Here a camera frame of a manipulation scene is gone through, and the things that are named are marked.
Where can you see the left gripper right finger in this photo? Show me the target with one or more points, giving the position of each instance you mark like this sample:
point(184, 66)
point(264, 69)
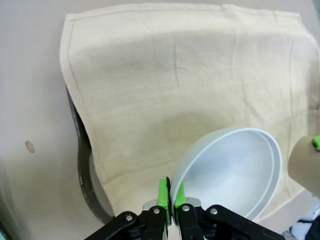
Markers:
point(181, 200)

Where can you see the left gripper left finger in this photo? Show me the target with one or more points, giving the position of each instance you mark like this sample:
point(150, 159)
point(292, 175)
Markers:
point(163, 197)

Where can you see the beige cloth mat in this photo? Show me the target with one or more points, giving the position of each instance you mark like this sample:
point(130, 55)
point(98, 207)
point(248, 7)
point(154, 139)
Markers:
point(175, 87)

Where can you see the white bowl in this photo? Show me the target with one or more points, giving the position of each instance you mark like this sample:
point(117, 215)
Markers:
point(232, 170)

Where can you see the brown tall cup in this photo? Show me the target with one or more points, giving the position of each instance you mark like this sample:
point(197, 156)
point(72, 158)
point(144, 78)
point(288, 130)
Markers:
point(305, 165)

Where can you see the dark brown serving tray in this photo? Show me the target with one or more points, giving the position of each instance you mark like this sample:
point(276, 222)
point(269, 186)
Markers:
point(85, 180)

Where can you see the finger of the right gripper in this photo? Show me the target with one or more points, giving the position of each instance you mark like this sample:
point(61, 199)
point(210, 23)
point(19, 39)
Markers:
point(317, 143)

